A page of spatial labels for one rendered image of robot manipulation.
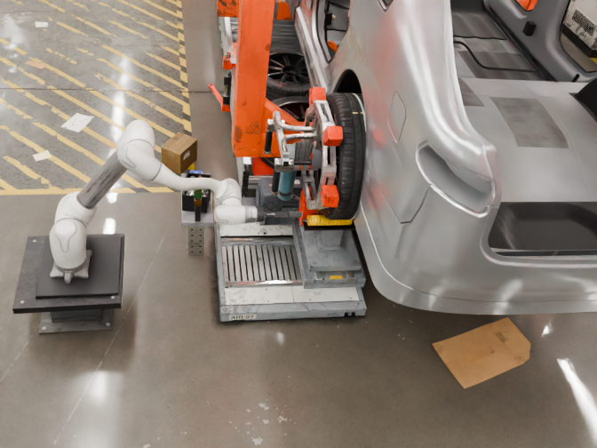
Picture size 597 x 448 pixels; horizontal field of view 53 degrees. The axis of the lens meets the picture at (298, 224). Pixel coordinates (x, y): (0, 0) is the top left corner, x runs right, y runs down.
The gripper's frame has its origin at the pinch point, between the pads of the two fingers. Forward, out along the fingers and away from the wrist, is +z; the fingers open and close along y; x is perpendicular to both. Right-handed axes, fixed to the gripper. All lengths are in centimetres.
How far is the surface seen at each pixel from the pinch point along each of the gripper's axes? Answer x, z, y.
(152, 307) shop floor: -49, -74, -41
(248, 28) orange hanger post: 95, -23, 4
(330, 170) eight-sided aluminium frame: 19.8, 12.2, 26.8
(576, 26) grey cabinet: 222, 378, -288
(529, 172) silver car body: 19, 118, 26
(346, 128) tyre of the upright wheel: 39, 20, 31
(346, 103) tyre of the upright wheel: 53, 22, 24
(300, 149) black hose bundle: 29.8, -1.4, 24.0
